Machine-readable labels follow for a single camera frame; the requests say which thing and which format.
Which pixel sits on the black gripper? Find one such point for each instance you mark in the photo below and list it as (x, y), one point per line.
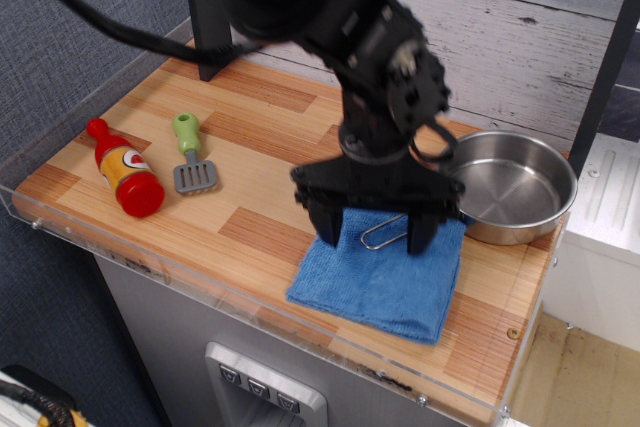
(407, 183)

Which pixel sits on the blue cloth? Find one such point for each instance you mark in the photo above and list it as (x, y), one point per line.
(370, 278)

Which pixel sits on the stainless steel pan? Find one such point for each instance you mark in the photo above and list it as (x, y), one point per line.
(517, 187)

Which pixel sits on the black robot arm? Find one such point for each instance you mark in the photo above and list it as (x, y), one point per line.
(392, 86)

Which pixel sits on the clear acrylic table guard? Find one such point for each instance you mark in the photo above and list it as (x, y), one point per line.
(239, 249)

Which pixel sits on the green grey toy spatula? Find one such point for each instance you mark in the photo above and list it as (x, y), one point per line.
(196, 175)

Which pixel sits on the grey cabinet with button panel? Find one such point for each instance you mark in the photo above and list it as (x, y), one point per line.
(210, 369)

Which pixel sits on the white side counter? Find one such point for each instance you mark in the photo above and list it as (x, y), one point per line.
(593, 283)

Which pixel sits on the red toy ketchup bottle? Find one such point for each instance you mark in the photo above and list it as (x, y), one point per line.
(136, 188)

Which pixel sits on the yellow object bottom left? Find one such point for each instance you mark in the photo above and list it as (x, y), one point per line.
(64, 418)

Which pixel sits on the dark right frame post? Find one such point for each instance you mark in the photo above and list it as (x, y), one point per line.
(612, 61)

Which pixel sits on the dark frame post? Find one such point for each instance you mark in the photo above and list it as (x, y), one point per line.
(210, 24)
(612, 61)

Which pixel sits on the dark left frame post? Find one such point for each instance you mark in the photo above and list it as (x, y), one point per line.
(210, 24)

